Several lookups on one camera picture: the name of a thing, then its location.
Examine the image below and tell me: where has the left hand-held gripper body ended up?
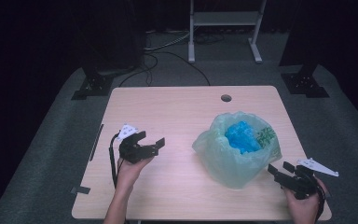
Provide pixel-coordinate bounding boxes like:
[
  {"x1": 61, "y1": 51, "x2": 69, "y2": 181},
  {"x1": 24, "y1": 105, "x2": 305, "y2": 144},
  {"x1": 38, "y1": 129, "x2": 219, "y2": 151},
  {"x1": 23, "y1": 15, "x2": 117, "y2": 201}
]
[{"x1": 116, "y1": 123, "x2": 160, "y2": 165}]

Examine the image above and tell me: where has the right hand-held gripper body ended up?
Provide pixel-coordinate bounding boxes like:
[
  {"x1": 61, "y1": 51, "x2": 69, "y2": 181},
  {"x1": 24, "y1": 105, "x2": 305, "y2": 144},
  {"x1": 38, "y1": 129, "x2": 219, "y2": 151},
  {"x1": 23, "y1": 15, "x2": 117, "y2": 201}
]
[{"x1": 279, "y1": 158, "x2": 340, "y2": 201}]

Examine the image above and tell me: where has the green plastic bag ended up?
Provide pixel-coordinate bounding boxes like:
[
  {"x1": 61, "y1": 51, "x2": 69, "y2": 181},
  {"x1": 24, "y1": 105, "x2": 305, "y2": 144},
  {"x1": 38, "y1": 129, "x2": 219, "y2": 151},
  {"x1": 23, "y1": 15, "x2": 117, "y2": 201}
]
[{"x1": 191, "y1": 111, "x2": 283, "y2": 190}]

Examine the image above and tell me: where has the person's left hand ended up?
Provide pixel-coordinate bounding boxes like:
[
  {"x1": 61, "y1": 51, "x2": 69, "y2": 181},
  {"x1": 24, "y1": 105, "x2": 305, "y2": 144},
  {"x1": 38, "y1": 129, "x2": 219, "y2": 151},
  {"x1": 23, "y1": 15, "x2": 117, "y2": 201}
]
[{"x1": 115, "y1": 155, "x2": 155, "y2": 194}]

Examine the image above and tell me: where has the person's right hand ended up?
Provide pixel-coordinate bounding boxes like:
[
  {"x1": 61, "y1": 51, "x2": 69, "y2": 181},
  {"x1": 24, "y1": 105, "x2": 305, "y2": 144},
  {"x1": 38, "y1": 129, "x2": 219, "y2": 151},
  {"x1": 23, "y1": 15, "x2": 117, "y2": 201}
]
[{"x1": 283, "y1": 177, "x2": 329, "y2": 224}]

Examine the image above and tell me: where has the crumpled blue plastic wrapper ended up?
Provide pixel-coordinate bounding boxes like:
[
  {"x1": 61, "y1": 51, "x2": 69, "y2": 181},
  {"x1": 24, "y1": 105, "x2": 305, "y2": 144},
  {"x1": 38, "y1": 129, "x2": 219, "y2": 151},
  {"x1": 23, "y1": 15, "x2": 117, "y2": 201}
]
[{"x1": 224, "y1": 120, "x2": 263, "y2": 155}]

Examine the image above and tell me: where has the black tape piece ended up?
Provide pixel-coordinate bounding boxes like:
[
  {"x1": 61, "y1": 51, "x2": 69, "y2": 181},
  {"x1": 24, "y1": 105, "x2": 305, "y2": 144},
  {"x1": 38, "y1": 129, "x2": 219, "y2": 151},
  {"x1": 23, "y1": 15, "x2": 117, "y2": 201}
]
[{"x1": 70, "y1": 186, "x2": 91, "y2": 196}]

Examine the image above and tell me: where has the black stand base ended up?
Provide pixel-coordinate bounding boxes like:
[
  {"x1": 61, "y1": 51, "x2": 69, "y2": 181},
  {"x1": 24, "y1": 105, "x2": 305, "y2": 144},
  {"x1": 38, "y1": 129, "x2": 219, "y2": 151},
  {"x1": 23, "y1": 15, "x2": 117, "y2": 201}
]
[
  {"x1": 71, "y1": 74, "x2": 115, "y2": 101},
  {"x1": 280, "y1": 63, "x2": 331, "y2": 99}
]

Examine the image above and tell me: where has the black equipment case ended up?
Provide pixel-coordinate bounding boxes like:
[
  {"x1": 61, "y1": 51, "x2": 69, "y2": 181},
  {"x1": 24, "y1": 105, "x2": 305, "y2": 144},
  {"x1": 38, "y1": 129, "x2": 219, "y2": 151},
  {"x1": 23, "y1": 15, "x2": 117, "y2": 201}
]
[{"x1": 79, "y1": 0, "x2": 146, "y2": 77}]

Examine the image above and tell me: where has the white metal stand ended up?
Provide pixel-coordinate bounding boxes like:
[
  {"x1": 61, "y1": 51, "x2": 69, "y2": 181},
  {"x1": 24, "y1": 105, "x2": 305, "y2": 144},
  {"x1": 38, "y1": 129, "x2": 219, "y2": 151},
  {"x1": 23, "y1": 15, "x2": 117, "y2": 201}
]
[{"x1": 187, "y1": 0, "x2": 268, "y2": 64}]

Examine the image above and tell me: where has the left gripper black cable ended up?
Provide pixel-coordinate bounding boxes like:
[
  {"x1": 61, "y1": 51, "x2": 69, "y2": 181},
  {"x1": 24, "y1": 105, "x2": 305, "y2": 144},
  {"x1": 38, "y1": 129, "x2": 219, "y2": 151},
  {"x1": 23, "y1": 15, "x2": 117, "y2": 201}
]
[{"x1": 107, "y1": 133, "x2": 121, "y2": 189}]

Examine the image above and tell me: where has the black floor cable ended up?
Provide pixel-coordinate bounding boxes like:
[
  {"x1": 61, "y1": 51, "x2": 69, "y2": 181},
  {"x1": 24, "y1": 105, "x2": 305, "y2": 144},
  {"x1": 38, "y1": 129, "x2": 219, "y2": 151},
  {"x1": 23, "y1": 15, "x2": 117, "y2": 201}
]
[{"x1": 118, "y1": 50, "x2": 212, "y2": 88}]

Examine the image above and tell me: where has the grey floor cable bundle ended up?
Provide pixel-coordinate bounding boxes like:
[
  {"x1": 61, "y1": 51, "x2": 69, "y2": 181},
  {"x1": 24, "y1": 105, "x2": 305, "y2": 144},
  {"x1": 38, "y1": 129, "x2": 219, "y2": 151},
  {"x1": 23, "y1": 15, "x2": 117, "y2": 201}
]
[{"x1": 144, "y1": 29, "x2": 198, "y2": 52}]

